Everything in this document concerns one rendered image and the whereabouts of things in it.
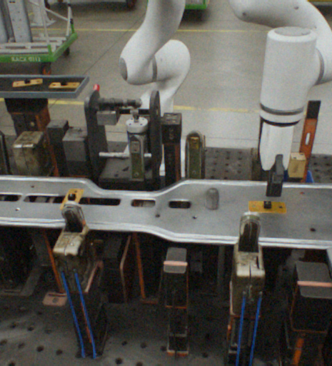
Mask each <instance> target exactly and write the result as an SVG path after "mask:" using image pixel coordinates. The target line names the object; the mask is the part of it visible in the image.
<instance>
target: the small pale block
mask: <svg viewBox="0 0 332 366"><path fill-rule="evenodd" d="M305 164H306V158H305V155H304V153H290V158H289V163H288V171H287V173H288V182H294V183H301V179H303V172H304V168H305ZM287 251H288V249H282V250H281V258H280V262H279V265H283V266H285V265H286V263H287V261H286V255H287Z"/></svg>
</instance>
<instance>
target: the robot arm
mask: <svg viewBox="0 0 332 366"><path fill-rule="evenodd" d="M228 2H229V4H230V7H231V10H232V11H233V13H234V14H235V16H237V17H238V18H239V20H241V21H243V22H247V23H251V24H260V25H264V26H269V27H271V28H273V30H271V31H270V32H269V33H268V37H267V44H266V51H265V59H264V66H263V79H262V87H261V101H260V108H259V114H260V115H261V119H262V121H263V129H262V135H261V143H260V155H261V164H262V172H269V180H268V181H267V187H266V192H265V196H267V197H280V196H281V192H282V187H283V171H284V170H286V169H287V168H288V163H289V158H290V153H291V143H292V136H293V126H294V125H296V124H298V123H299V122H300V119H301V118H302V117H303V113H304V107H305V103H306V95H308V92H309V89H310V88H311V87H312V86H315V85H319V84H323V83H326V82H329V81H332V31H331V28H330V26H329V25H328V24H327V23H326V21H325V19H324V17H323V16H322V15H321V13H320V12H319V11H317V9H316V8H315V7H314V6H313V5H312V4H311V3H309V2H308V1H306V0H228ZM185 5H186V0H149V2H148V6H147V12H146V18H145V21H144V22H143V24H142V25H141V26H140V27H139V30H138V31H137V32H136V33H135V34H134V35H133V36H132V37H131V38H130V41H129V42H128V44H127V45H126V46H125V48H124V49H123V51H122V53H121V56H120V59H119V70H120V74H121V77H122V78H123V79H124V80H125V82H127V83H128V84H131V85H144V84H150V83H154V82H156V83H155V84H154V85H153V86H152V87H151V88H150V89H148V90H147V92H146V93H145V94H143V95H142V96H141V97H140V99H141V100H142V105H141V107H140V108H139V109H149V99H150V96H151V93H152V90H158V91H159V95H160V104H161V117H162V116H163V114H164V113H173V98H174V95H176V92H177V90H178V88H179V87H180V86H181V84H182V83H183V80H184V79H185V78H186V76H187V74H188V71H189V68H190V62H191V60H190V54H189V52H188V48H187V47H186V45H184V44H182V43H181V42H179V41H174V39H172V40H171V41H170V39H171V37H172V36H173V35H174V34H175V33H176V32H177V30H178V26H179V24H180V22H181V17H182V14H183V9H184V6H185ZM272 172H276V173H275V176H273V177H272Z"/></svg>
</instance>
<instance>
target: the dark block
mask: <svg viewBox="0 0 332 366"><path fill-rule="evenodd" d="M181 133H182V117H181V113H164V114H163V116H162V120H161V143H162V145H163V147H164V171H165V172H166V173H164V178H166V187H167V186H169V185H171V184H173V183H176V182H177V181H178V180H181ZM169 207H170V208H179V209H182V201H171V202H170V203H169Z"/></svg>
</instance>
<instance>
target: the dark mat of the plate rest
mask: <svg viewBox="0 0 332 366"><path fill-rule="evenodd" d="M29 78H30V80H32V79H42V84H37V85H31V86H19V87H14V82H19V81H24V79H29ZM84 79H85V77H0V92H75V91H76V90H77V88H78V87H79V86H78V87H77V88H58V89H50V88H49V86H50V85H51V84H52V83H61V82H62V81H67V82H68V83H80V84H81V83H82V81H83V80H84Z"/></svg>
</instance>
